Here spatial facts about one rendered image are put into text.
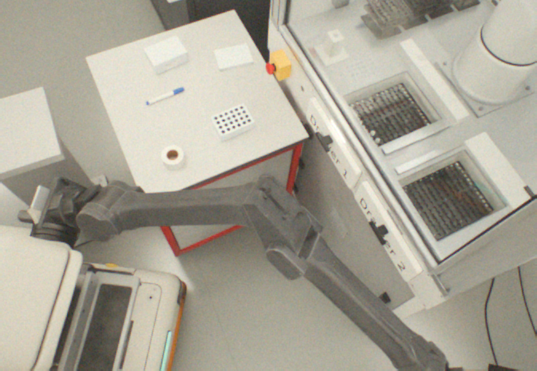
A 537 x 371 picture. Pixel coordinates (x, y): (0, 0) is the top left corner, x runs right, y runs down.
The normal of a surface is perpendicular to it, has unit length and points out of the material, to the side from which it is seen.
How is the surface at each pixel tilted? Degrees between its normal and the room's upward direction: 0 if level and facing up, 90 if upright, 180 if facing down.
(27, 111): 0
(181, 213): 66
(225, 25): 0
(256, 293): 0
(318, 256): 37
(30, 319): 43
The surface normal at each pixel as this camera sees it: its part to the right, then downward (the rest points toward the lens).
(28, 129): 0.07, -0.44
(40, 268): 0.72, -0.24
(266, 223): -0.35, 0.58
